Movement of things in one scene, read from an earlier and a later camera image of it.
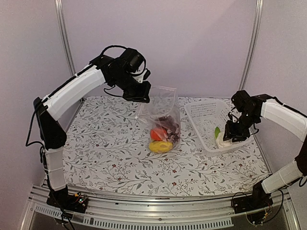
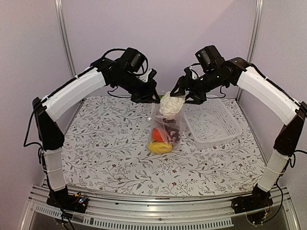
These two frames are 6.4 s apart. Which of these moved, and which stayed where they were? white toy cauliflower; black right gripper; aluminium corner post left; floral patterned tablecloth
Moved: white toy cauliflower; black right gripper
Stayed: floral patterned tablecloth; aluminium corner post left
